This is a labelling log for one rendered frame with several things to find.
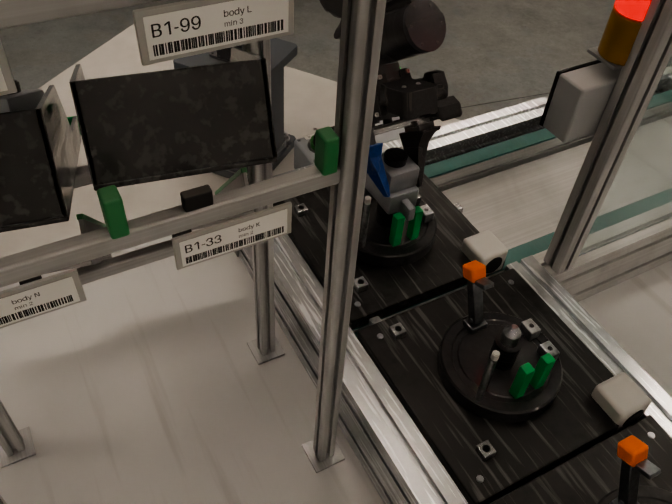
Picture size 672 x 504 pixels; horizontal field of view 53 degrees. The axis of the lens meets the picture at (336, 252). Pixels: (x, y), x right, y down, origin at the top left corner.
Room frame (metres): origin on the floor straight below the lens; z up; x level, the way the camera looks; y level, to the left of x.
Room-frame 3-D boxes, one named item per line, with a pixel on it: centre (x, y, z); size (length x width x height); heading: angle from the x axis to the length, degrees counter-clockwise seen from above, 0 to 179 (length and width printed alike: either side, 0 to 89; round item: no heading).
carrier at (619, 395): (0.45, -0.20, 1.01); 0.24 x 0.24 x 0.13; 32
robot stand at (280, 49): (0.95, 0.18, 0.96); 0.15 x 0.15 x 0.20; 68
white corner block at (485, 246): (0.64, -0.20, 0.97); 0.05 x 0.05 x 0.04; 32
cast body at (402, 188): (0.66, -0.07, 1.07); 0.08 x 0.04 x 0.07; 32
